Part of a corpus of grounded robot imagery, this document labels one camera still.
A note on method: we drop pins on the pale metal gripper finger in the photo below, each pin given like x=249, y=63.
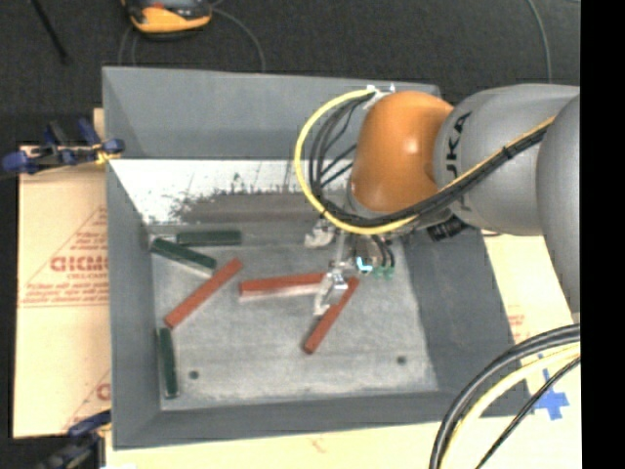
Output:
x=322, y=297
x=339, y=285

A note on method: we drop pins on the red-brown flat block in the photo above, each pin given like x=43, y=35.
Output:
x=278, y=285
x=205, y=292
x=328, y=321

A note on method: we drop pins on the grey metal bin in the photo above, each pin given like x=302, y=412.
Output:
x=273, y=359

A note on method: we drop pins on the dark green flat block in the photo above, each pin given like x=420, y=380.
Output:
x=210, y=237
x=183, y=254
x=169, y=364

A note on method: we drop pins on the brown cardboard board, red print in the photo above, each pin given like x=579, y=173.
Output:
x=58, y=311

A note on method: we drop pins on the black cylinder on white bracket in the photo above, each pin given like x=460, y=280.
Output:
x=445, y=230

